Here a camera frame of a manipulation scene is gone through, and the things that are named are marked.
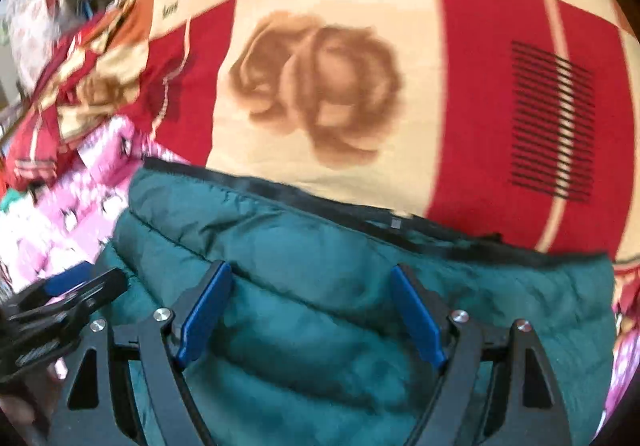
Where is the dark green puffer jacket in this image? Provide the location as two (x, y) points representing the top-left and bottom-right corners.
(98, 159), (615, 445)

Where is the pink penguin quilt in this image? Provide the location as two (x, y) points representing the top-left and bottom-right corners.
(1, 117), (184, 299)

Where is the red striped blanket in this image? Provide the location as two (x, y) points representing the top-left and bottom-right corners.
(3, 14), (105, 190)

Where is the red orange rose bedsheet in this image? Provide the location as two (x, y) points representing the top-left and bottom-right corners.
(29, 0), (640, 277)

